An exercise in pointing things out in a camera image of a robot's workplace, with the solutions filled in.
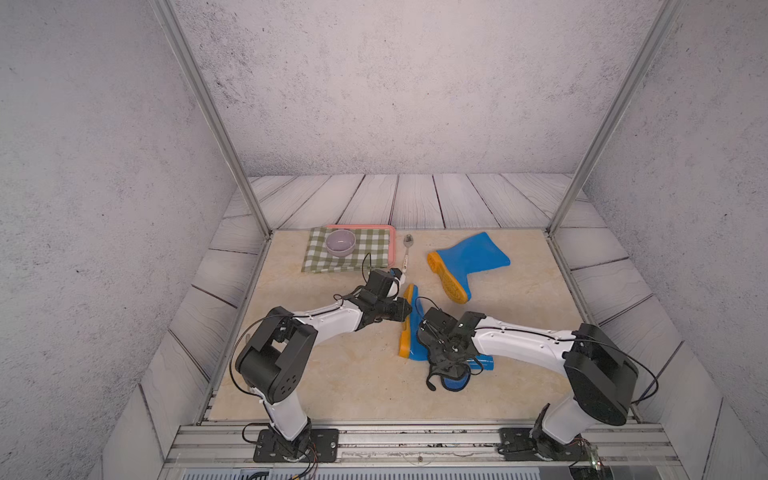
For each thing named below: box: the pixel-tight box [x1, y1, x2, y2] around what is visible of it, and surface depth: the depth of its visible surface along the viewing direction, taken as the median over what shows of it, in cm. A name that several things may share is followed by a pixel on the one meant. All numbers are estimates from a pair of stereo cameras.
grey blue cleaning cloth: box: [426, 359, 471, 392], surface depth 83 cm
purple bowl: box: [325, 229, 357, 257], surface depth 113 cm
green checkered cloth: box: [301, 227, 390, 273], surface depth 116 cm
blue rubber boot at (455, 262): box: [427, 232, 511, 304], surface depth 110 cm
